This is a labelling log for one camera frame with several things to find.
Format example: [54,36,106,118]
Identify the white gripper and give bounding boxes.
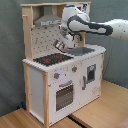
[60,27,74,49]

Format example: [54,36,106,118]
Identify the oven door with window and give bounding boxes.
[56,81,74,111]

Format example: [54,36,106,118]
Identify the wooden toy kitchen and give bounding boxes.
[22,3,105,127]

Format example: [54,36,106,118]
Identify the metal sink basin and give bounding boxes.
[67,47,94,56]

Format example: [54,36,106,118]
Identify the right red stove knob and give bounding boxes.
[72,66,78,72]

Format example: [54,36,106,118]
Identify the wooden table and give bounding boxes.
[0,80,128,128]

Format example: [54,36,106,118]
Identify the cabinet door ice dispenser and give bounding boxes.
[80,55,102,106]

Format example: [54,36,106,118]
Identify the small metal pot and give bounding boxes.
[53,40,68,53]

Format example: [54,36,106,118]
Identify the black stovetop red burners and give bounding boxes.
[34,53,70,66]

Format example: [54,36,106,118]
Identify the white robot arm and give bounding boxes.
[60,5,128,52]

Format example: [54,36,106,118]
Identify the left red stove knob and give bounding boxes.
[54,73,60,79]

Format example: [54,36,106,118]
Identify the red stove knob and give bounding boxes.
[72,66,78,72]
[54,73,60,79]

